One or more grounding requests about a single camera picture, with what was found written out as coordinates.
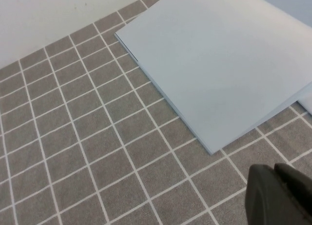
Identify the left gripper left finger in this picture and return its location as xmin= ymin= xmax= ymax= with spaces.
xmin=245 ymin=164 xmax=308 ymax=225

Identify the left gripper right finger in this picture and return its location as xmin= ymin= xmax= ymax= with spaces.
xmin=274 ymin=162 xmax=312 ymax=225

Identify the product catalogue book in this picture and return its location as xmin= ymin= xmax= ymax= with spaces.
xmin=114 ymin=0 xmax=312 ymax=154

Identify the plain white booklet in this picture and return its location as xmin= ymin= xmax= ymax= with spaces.
xmin=297 ymin=87 xmax=312 ymax=115

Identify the grey white-checked tablecloth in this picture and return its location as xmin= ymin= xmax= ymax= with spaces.
xmin=0 ymin=0 xmax=312 ymax=225

